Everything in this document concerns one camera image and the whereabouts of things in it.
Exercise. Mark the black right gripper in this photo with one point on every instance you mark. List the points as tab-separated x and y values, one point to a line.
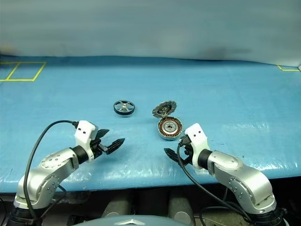
188	154

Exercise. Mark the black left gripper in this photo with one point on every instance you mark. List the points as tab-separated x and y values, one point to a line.
95	150

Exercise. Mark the black-rimmed spoked motor rotor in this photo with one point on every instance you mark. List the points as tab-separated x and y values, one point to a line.
124	107

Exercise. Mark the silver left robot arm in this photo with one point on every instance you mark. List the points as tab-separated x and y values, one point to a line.
47	169

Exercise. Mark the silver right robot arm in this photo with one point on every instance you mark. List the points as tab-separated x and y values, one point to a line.
240	179

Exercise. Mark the motor stator with copper windings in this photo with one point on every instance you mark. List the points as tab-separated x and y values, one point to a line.
169	129

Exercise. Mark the motor cover with circuit board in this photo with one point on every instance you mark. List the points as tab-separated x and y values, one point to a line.
164	108

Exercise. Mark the dark grey rounded shape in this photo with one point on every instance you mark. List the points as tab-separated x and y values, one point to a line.
181	209
117	206

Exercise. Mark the blue plastic table cover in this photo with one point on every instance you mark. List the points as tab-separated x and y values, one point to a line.
150	82

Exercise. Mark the grey-blue robot torso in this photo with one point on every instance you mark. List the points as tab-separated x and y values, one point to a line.
131	222

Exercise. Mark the yellow tape square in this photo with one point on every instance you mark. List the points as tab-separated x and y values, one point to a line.
18	80

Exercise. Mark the yellow tape corner mark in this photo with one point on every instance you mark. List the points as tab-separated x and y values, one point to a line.
289	70

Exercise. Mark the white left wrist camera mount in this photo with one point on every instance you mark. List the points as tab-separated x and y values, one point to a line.
84	131

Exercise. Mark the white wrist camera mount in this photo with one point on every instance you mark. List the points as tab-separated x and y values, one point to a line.
84	131
197	136

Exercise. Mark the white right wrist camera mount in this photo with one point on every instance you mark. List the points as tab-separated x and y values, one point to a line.
197	136

